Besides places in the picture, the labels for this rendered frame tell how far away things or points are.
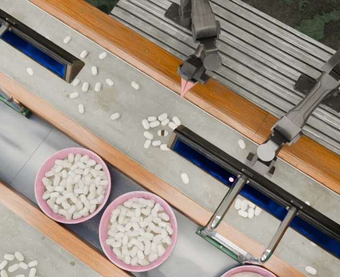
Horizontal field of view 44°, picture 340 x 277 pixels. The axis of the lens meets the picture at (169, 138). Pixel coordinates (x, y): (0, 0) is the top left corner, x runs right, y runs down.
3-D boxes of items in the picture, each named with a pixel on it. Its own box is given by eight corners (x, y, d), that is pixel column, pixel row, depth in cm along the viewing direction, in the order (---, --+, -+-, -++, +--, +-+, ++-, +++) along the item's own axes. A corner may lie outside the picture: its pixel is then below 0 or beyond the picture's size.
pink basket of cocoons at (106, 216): (114, 187, 156) (110, 183, 146) (184, 203, 154) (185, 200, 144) (95, 260, 149) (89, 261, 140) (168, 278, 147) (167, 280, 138)
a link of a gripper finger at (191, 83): (184, 102, 142) (196, 78, 138) (166, 91, 143) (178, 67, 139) (190, 97, 148) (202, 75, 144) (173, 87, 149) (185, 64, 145)
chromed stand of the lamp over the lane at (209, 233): (223, 189, 155) (240, 165, 112) (270, 220, 152) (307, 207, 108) (195, 233, 151) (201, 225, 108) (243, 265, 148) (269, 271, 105)
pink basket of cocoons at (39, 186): (72, 139, 161) (65, 133, 151) (128, 178, 156) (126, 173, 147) (28, 198, 155) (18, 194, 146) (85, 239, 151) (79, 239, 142)
